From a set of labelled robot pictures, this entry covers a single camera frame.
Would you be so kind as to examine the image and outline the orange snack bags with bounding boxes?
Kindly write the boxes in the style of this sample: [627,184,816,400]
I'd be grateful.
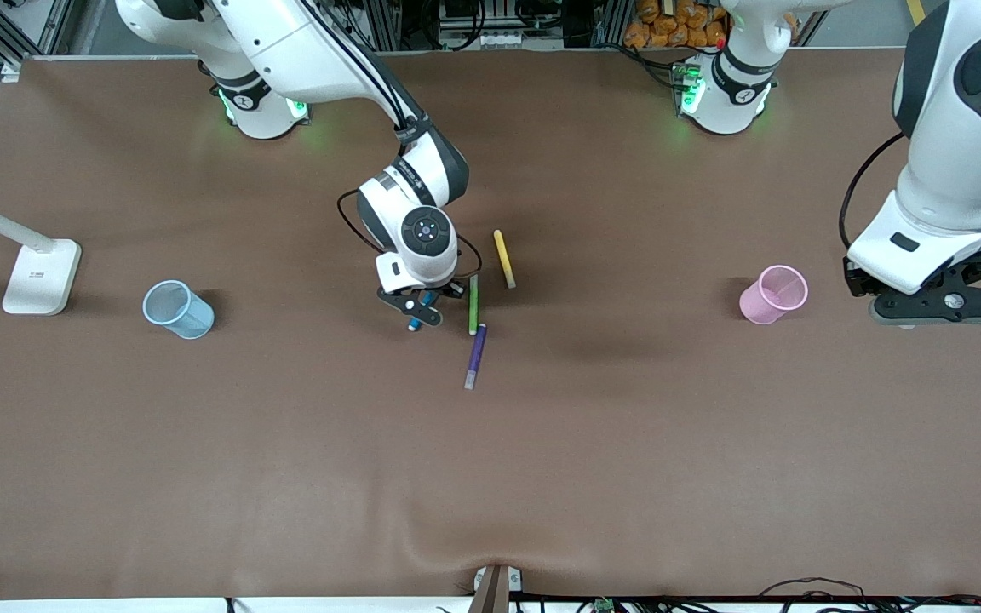
[623,0,731,50]

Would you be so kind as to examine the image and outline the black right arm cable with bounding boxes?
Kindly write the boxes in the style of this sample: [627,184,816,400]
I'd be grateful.
[336,188,485,295]

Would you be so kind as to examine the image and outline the translucent blue plastic cup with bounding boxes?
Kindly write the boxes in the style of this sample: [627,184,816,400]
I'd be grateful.
[142,279,216,341]

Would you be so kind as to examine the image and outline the blue marker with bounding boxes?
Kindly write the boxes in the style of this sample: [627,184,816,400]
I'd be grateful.
[407,291,438,332]

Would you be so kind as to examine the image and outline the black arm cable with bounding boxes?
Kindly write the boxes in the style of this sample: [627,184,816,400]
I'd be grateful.
[336,188,485,295]
[837,131,909,253]

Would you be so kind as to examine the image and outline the white terminal block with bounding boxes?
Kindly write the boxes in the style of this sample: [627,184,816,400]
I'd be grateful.
[439,29,526,51]

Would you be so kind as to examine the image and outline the yellow marker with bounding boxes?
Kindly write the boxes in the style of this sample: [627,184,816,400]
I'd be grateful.
[492,228,518,290]

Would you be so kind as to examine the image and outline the white desk lamp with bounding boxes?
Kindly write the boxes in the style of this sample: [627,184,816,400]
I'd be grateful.
[0,190,83,317]

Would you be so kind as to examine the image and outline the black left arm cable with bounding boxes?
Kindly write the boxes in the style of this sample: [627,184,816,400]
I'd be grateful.
[837,131,909,253]

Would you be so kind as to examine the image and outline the aluminium frame struts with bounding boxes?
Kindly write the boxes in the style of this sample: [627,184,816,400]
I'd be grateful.
[0,0,76,57]

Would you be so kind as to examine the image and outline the purple marker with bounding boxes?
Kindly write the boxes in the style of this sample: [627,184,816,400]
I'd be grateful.
[462,322,490,392]

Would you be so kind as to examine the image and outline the translucent pink plastic cup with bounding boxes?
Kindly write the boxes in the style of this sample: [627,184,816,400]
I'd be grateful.
[738,264,810,326]

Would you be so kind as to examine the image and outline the black cable under table edge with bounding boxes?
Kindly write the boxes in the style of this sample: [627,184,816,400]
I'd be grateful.
[758,577,868,602]

